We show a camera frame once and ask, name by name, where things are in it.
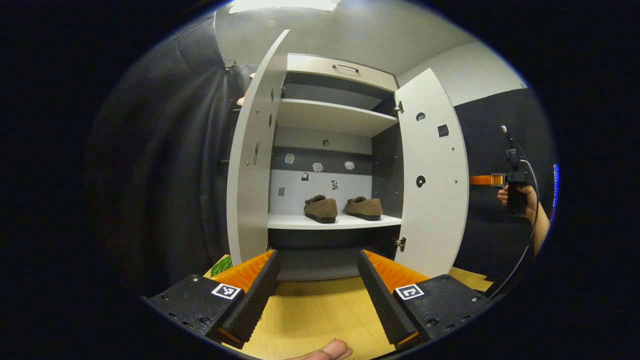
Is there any green striped object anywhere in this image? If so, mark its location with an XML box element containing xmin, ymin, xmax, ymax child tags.
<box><xmin>210</xmin><ymin>255</ymin><xmax>233</xmax><ymax>277</ymax></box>

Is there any ceiling light panel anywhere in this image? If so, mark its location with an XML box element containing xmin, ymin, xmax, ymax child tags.
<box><xmin>229</xmin><ymin>0</ymin><xmax>341</xmax><ymax>14</ymax></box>

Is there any white cabinet shelf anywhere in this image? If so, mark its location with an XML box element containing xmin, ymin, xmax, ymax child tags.
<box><xmin>276</xmin><ymin>98</ymin><xmax>399</xmax><ymax>138</ymax></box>

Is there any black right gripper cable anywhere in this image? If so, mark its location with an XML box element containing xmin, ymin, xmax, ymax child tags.
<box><xmin>487</xmin><ymin>142</ymin><xmax>541</xmax><ymax>300</ymax></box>

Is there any brown fuzzy shoe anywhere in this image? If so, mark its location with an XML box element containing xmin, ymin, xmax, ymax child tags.
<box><xmin>344</xmin><ymin>196</ymin><xmax>384</xmax><ymax>221</ymax></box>
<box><xmin>303</xmin><ymin>194</ymin><xmax>339</xmax><ymax>224</ymax></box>

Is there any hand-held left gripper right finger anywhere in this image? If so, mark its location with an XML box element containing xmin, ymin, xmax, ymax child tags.
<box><xmin>357</xmin><ymin>248</ymin><xmax>493</xmax><ymax>349</ymax></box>

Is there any white cabinet door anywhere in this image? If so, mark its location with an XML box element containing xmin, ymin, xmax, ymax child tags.
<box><xmin>226</xmin><ymin>29</ymin><xmax>291</xmax><ymax>266</ymax></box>
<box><xmin>394</xmin><ymin>68</ymin><xmax>470</xmax><ymax>278</ymax></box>

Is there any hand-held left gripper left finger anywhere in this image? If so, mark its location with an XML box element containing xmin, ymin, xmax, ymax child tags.
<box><xmin>145</xmin><ymin>249</ymin><xmax>282</xmax><ymax>350</ymax></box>

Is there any white shoe cabinet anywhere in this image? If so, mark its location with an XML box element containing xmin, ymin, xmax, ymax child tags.
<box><xmin>267</xmin><ymin>53</ymin><xmax>406</xmax><ymax>282</ymax></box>

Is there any white cabinet drawer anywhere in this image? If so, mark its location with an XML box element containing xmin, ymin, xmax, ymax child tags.
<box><xmin>286</xmin><ymin>53</ymin><xmax>399</xmax><ymax>93</ymax></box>

